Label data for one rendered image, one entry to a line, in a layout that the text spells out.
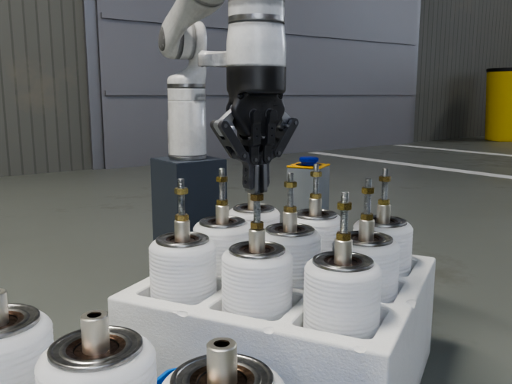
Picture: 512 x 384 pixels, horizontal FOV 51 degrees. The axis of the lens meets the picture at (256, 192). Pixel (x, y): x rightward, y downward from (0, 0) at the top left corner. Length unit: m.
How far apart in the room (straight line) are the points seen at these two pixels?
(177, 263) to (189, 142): 0.59
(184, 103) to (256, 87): 0.65
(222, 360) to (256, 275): 0.30
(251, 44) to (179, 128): 0.66
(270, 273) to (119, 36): 2.89
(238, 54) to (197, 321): 0.34
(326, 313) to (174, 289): 0.22
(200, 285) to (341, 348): 0.23
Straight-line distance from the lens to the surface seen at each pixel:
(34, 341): 0.52
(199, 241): 0.75
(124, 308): 0.77
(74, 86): 3.40
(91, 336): 0.46
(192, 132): 1.29
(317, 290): 0.65
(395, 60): 5.06
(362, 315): 0.66
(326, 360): 0.64
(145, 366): 0.45
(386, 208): 0.88
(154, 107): 3.54
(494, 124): 5.77
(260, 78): 0.65
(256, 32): 0.65
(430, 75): 5.56
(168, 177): 1.29
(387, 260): 0.76
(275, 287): 0.69
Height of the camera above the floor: 0.46
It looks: 10 degrees down
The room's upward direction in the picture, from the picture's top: straight up
